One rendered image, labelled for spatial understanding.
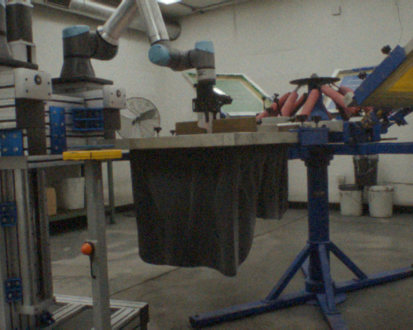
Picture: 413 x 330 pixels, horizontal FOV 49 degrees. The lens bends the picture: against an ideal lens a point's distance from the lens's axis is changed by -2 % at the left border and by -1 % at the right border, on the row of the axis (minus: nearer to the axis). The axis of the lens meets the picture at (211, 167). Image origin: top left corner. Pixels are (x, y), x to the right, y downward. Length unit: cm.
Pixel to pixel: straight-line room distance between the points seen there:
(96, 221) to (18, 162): 39
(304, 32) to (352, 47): 70
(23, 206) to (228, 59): 545
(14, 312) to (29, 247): 27
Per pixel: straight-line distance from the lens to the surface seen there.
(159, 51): 170
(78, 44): 204
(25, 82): 151
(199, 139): 140
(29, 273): 190
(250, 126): 166
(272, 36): 667
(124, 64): 699
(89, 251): 145
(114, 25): 209
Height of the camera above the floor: 96
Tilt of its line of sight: 3 degrees down
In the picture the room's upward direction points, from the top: 2 degrees counter-clockwise
